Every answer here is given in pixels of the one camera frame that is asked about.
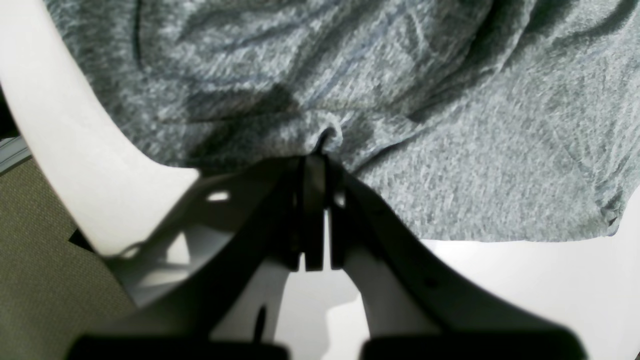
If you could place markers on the grey long-sleeve T-shirt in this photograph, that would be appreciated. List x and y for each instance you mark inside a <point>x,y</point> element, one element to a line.
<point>487,120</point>

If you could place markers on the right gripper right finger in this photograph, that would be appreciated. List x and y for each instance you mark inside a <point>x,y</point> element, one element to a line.
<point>416,306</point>

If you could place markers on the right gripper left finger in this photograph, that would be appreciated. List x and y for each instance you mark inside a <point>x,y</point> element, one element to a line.
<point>208,282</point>

